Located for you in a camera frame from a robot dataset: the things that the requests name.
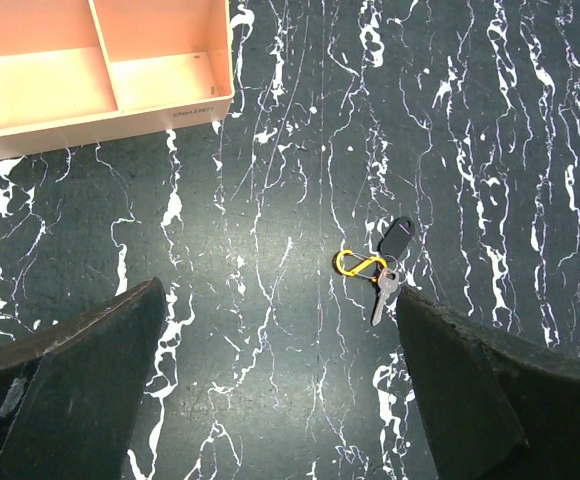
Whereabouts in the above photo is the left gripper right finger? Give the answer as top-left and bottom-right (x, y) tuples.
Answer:
(397, 287), (580, 479)

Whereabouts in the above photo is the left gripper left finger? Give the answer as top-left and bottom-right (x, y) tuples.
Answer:
(0, 278), (166, 479)

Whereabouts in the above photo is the key with black tag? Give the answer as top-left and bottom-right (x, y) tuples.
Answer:
(370, 216), (416, 327)

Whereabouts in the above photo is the orange carabiner keyring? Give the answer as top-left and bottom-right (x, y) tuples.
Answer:
(333, 249), (388, 283)

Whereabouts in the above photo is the orange plastic file organizer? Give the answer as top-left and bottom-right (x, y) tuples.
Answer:
(0, 0), (235, 160)

